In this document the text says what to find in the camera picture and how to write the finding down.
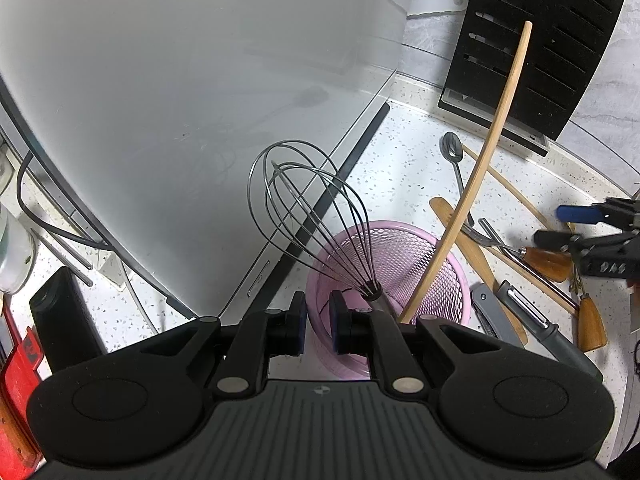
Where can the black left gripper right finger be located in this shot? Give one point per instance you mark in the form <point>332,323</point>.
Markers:
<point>375,335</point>

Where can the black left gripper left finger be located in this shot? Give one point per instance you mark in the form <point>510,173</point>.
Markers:
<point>258,338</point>

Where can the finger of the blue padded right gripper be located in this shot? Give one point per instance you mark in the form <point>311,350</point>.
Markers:
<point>622,213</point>
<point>626,243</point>

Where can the wooden handled small knife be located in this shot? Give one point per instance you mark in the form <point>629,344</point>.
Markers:
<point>554,266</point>

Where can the pink mesh utensil cup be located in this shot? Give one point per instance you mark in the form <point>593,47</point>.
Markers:
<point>398,252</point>

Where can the steel fork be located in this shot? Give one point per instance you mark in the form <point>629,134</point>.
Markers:
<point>490,238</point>

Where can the grey vegetable peeler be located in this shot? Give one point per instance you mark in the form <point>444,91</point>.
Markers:
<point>544,331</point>

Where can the long curved wooden spoon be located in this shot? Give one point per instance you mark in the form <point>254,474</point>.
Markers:
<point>472,188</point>

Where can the wooden spatula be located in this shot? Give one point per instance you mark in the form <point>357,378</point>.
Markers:
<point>475,257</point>

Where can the steel wire whisk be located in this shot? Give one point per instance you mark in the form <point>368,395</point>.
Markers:
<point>302,206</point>

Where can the steel spoon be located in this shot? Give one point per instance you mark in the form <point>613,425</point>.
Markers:
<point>451,148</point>

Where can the long wooden chopstick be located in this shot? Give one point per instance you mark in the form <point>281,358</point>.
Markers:
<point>522,199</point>

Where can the small brass spoon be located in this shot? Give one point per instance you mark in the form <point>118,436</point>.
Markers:
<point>576,286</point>

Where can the grey folding tool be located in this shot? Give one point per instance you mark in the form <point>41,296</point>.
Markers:
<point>494,321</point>

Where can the black slotted knife block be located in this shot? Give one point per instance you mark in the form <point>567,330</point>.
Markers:
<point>568,41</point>

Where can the grey knife steriliser box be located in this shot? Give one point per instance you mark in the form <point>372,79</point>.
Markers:
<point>149,113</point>

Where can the teal lidded glass jar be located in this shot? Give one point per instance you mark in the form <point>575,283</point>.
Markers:
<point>17,253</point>

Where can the red plastic container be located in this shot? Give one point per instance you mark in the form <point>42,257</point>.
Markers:
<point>20,359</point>

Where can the wooden handled small tool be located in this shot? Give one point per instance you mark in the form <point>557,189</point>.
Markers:
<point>591,330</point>

